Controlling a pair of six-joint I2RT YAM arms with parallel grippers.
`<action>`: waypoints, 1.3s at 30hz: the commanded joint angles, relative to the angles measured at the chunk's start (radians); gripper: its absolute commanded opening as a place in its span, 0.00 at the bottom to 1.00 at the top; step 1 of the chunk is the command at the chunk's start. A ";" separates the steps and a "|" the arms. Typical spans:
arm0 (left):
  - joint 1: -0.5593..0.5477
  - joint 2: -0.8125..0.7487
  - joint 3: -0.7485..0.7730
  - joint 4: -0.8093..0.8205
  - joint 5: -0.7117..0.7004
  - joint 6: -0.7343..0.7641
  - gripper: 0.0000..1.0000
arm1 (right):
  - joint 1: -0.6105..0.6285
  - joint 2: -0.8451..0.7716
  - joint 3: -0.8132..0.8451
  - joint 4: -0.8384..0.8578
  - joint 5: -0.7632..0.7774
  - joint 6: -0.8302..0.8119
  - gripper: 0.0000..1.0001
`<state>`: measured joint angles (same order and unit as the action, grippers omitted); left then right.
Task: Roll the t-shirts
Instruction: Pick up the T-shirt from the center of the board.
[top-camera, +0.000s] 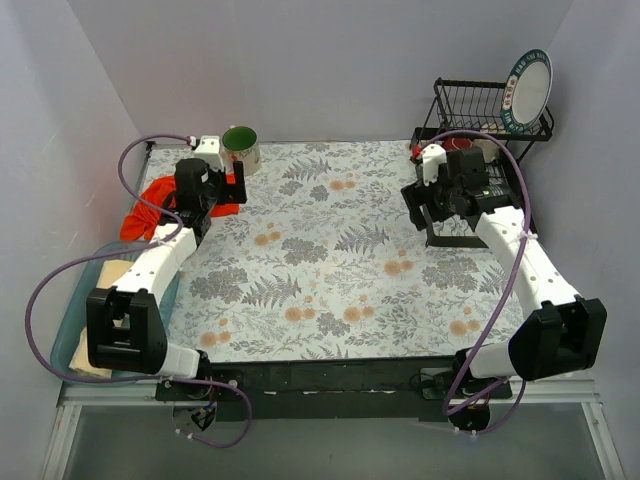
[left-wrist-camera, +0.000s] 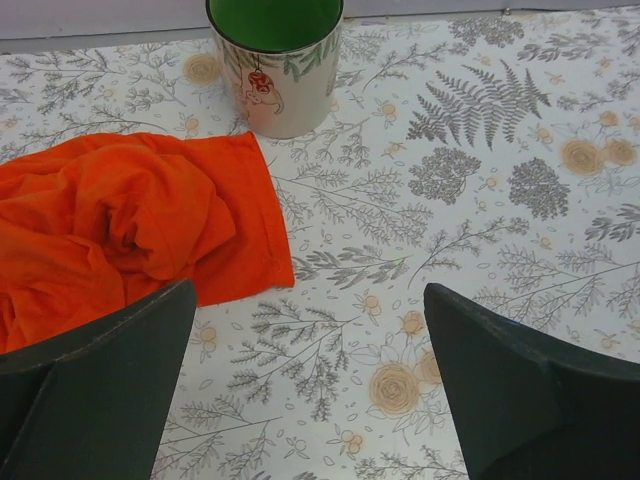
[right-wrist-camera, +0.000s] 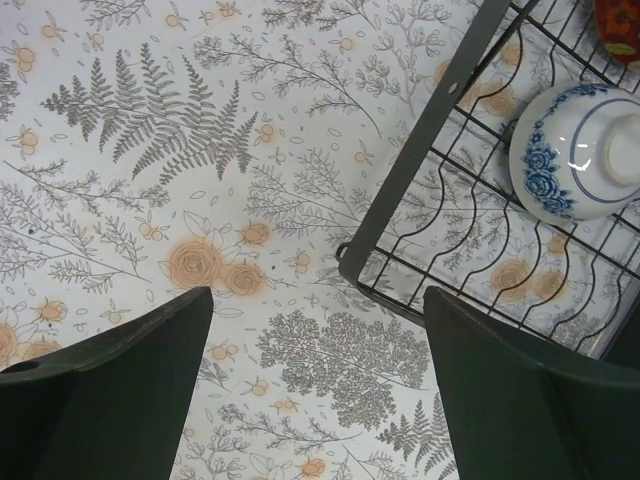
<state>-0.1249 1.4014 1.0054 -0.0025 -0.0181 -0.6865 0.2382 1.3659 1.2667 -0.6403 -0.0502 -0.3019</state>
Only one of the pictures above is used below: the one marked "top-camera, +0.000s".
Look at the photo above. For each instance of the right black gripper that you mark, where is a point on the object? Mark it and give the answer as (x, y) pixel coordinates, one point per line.
(426, 203)

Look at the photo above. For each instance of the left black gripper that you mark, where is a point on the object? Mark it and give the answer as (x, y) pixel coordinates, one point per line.
(228, 185)

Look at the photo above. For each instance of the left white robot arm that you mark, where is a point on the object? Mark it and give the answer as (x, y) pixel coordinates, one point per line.
(176, 241)

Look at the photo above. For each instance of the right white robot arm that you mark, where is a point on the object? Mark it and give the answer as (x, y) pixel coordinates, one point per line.
(562, 330)

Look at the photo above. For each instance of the floral green-inside mug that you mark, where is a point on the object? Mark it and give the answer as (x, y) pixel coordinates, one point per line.
(240, 143)

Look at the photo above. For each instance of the red bowl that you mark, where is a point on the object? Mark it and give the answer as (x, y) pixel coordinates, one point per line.
(453, 144)

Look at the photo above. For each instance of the cream cup in rack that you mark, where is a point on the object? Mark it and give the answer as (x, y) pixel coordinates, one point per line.
(489, 149)

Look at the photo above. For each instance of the floral tablecloth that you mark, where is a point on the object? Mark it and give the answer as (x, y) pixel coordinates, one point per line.
(322, 262)

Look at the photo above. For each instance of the white green-rimmed plate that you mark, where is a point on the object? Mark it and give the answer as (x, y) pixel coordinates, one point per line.
(526, 91)

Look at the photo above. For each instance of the blue plastic tray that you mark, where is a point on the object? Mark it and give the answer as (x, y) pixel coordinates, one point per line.
(124, 329)

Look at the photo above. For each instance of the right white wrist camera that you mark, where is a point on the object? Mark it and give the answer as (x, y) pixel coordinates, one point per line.
(430, 159)

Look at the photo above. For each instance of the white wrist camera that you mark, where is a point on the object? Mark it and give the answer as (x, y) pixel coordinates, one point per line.
(208, 149)
(430, 159)

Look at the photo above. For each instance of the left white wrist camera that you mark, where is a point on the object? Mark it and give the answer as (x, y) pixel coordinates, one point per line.
(208, 149)

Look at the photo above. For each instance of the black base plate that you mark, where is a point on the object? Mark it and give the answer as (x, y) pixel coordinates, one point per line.
(401, 387)

